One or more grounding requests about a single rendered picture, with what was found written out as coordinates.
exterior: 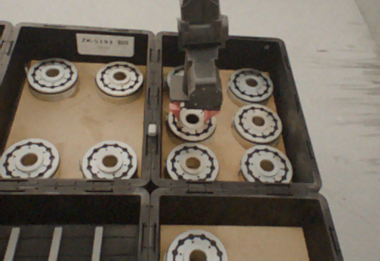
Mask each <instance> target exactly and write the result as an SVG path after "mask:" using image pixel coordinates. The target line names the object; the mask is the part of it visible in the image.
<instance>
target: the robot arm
mask: <svg viewBox="0 0 380 261"><path fill-rule="evenodd" d="M179 6H180V18H176V20H177V38H178V47H179V51H186V59H185V65H184V71H183V76H181V75H171V78H170V110H171V112H172V113H173V114H174V115H175V116H176V119H177V122H179V121H180V103H181V102H184V108H185V109H186V110H204V114H203V123H206V122H207V121H208V120H209V119H210V118H212V117H213V116H215V115H217V114H218V113H219V112H220V109H221V106H222V104H223V90H222V83H221V78H220V75H219V70H218V69H217V66H216V64H217V53H218V49H219V48H222V47H225V40H229V19H228V16H227V15H223V14H221V13H220V0H179Z"/></svg>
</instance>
